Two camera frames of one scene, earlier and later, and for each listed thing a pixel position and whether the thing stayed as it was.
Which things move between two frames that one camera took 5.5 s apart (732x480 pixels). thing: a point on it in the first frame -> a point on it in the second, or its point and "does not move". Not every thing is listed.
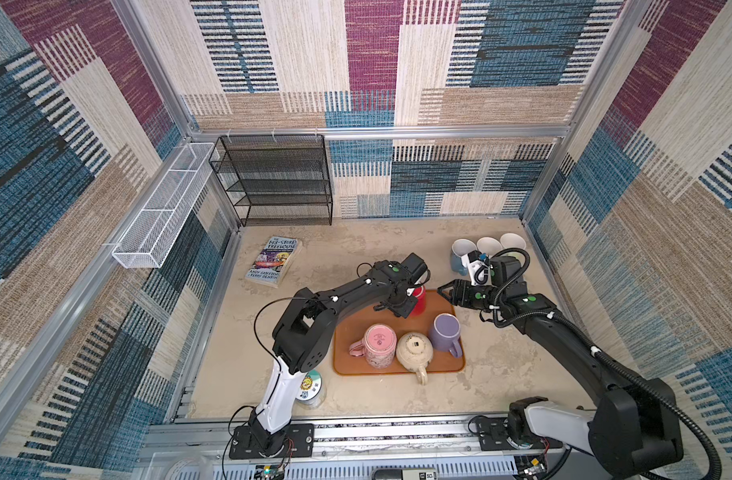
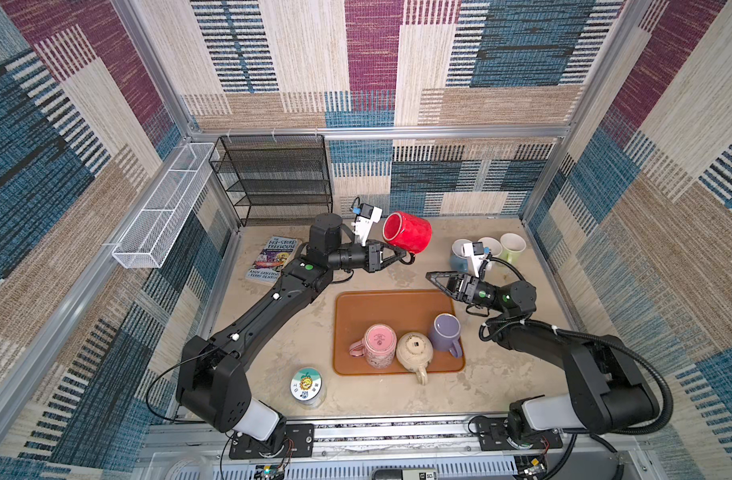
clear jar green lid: x=311 y=393 does not move
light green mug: x=512 y=240 does not move
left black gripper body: x=404 y=306 -> x=351 y=258
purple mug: x=445 y=334 does not move
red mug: x=420 y=304 -> x=407 y=234
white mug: x=489 y=245 does not move
